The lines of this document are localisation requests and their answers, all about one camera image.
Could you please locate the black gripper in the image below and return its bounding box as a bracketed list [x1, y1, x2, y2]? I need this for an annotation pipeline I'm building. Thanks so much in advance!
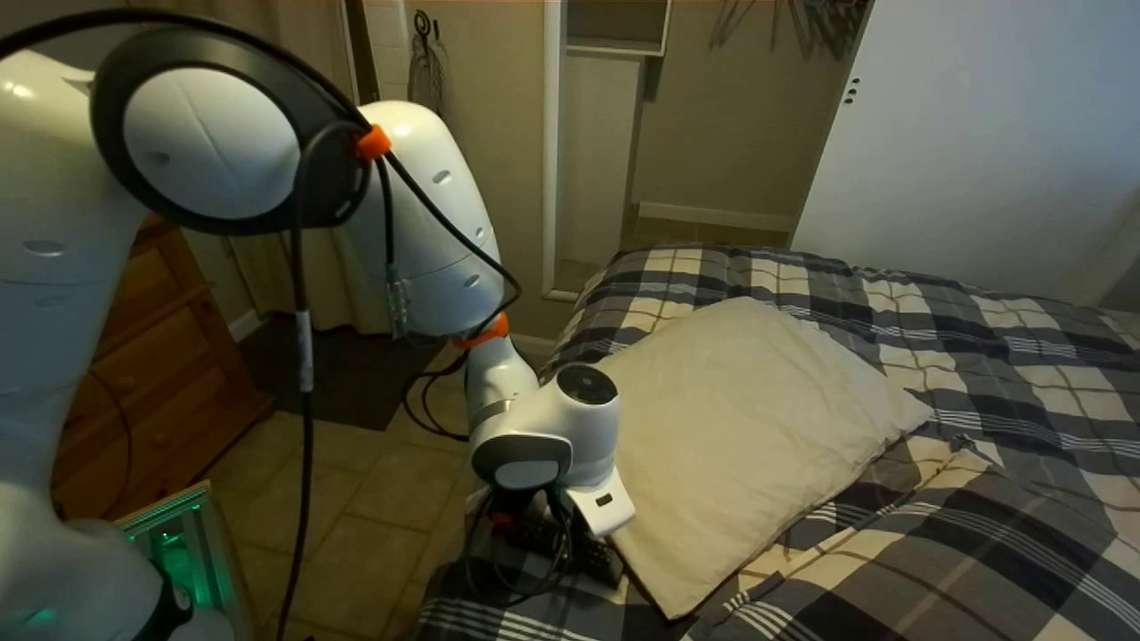
[465, 488, 622, 589]

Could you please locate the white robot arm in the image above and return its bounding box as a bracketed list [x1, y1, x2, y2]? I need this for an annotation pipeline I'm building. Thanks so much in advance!
[0, 6, 633, 641]

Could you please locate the white pillow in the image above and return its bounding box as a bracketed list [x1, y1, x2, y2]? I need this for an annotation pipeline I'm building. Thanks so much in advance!
[602, 298, 933, 618]

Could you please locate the dark floor mat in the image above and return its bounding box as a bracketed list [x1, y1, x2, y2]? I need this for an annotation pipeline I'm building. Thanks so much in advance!
[239, 317, 439, 432]

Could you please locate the green lit control box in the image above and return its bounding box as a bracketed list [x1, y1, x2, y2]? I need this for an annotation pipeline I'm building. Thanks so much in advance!
[116, 482, 256, 641]

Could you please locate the wooden dresser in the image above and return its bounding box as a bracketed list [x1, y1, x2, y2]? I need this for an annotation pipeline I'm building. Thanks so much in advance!
[51, 216, 269, 519]

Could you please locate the black white plaid bedspread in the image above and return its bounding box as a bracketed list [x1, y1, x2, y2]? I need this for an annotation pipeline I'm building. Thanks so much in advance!
[417, 247, 1140, 641]

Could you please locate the white wardrobe door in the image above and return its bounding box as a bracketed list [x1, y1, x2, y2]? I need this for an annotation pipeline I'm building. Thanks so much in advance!
[793, 0, 1140, 305]

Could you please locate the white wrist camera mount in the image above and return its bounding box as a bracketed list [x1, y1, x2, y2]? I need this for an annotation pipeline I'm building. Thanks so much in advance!
[565, 470, 633, 534]

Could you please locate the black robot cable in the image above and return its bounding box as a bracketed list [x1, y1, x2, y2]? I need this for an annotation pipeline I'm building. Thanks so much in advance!
[0, 11, 528, 641]

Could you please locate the white door frame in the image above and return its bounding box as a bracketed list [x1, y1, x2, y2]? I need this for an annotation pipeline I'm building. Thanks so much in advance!
[543, 0, 674, 298]

